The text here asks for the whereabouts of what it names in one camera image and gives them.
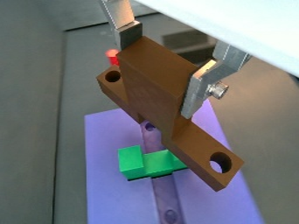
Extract purple square base block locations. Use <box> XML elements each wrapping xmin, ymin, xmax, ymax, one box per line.
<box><xmin>86</xmin><ymin>109</ymin><xmax>265</xmax><ymax>224</ymax></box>

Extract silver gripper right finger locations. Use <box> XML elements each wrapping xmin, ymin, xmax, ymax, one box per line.
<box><xmin>182</xmin><ymin>41</ymin><xmax>252</xmax><ymax>119</ymax></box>

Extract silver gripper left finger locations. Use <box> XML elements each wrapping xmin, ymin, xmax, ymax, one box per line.
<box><xmin>99</xmin><ymin>0</ymin><xmax>143</xmax><ymax>50</ymax></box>

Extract green U-shaped block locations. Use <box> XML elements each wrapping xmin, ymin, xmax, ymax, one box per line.
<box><xmin>118</xmin><ymin>145</ymin><xmax>187</xmax><ymax>180</ymax></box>

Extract red peg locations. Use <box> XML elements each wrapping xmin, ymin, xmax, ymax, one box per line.
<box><xmin>106</xmin><ymin>49</ymin><xmax>119</xmax><ymax>65</ymax></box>

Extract brown T-shaped block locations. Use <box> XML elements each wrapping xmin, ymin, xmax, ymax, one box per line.
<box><xmin>98</xmin><ymin>37</ymin><xmax>244</xmax><ymax>191</ymax></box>

